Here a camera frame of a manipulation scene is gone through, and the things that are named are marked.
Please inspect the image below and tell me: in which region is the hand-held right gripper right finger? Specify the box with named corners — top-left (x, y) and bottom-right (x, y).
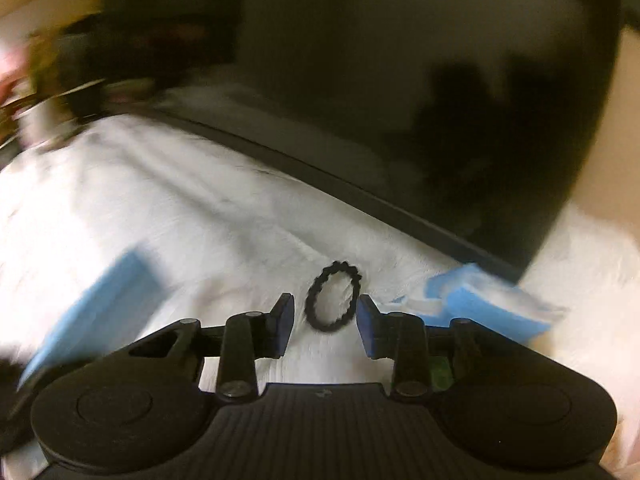
top-left (356, 294), bottom-right (507, 403)

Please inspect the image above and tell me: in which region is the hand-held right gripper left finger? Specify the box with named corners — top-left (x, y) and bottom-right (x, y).
top-left (127, 292), bottom-right (296, 405)

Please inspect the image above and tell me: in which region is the black hair tie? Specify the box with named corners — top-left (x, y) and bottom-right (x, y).
top-left (304, 260), bottom-right (363, 333)

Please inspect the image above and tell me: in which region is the blue and white tissue packet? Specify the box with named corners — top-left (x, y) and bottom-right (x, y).
top-left (390, 262), bottom-right (568, 345)

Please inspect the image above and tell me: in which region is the white fluffy mat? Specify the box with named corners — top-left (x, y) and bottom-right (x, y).
top-left (0, 112), bottom-right (640, 480)

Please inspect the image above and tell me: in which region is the blue face mask left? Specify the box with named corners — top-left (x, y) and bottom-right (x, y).
top-left (17, 249), bottom-right (168, 393)

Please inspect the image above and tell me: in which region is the black computer case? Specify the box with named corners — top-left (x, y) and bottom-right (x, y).
top-left (100, 0), bottom-right (623, 286)

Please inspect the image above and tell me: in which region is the blurred desk clutter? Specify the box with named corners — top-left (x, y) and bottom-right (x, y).
top-left (0, 25), bottom-right (156, 153)

